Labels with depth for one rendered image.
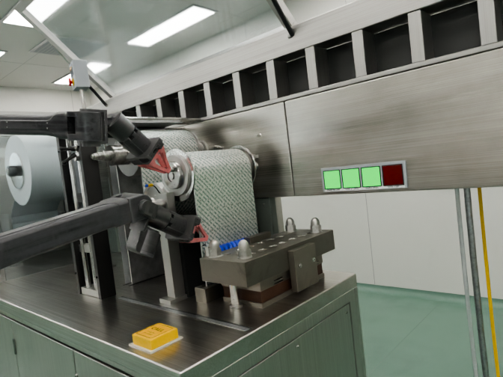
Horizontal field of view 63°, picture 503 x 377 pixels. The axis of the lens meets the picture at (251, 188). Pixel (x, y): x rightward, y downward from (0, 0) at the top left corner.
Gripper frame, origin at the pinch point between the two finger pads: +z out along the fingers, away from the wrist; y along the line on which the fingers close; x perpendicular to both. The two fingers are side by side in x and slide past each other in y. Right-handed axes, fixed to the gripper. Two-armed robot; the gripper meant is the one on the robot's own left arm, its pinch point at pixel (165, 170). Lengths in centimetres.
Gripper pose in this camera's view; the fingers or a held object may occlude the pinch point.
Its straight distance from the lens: 112.0
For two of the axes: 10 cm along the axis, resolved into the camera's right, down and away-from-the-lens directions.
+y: 7.4, 0.0, -6.7
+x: 3.9, -8.1, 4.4
